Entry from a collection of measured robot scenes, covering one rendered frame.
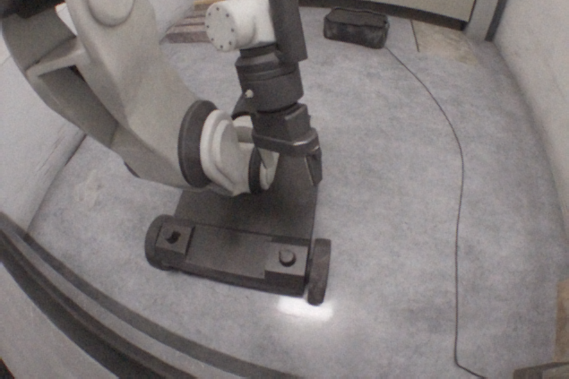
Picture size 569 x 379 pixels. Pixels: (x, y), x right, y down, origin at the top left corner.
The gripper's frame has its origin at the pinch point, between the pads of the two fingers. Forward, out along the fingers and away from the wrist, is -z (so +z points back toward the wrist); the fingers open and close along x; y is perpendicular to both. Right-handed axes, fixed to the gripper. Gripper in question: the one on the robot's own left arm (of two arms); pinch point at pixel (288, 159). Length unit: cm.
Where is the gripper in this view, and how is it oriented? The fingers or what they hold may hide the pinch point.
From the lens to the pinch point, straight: 44.5
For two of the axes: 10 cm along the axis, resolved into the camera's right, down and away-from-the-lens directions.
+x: 7.5, 2.4, -6.2
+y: 6.3, -5.3, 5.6
